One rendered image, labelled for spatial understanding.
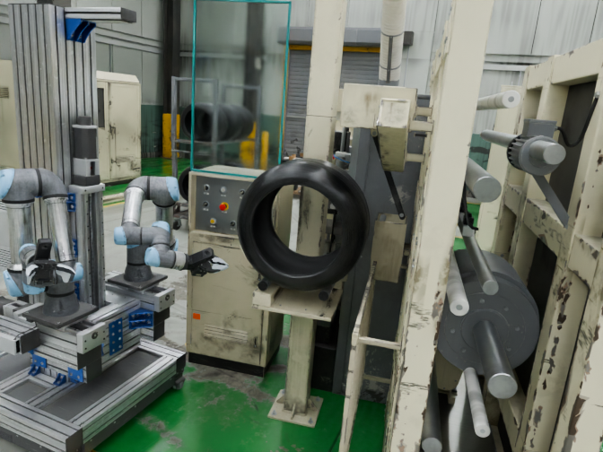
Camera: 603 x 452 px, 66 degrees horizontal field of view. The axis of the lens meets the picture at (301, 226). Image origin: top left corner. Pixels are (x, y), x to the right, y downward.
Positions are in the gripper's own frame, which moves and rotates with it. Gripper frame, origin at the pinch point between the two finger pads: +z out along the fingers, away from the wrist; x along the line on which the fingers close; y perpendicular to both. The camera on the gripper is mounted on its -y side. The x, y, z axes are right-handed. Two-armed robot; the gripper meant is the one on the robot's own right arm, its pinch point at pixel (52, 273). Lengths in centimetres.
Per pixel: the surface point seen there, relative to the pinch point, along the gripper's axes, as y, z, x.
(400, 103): -77, 76, -74
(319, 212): -28, 6, -118
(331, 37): -110, 5, -106
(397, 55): -116, 1, -159
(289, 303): 13, 19, -97
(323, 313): 12, 35, -103
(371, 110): -74, 63, -76
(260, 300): 12, 14, -83
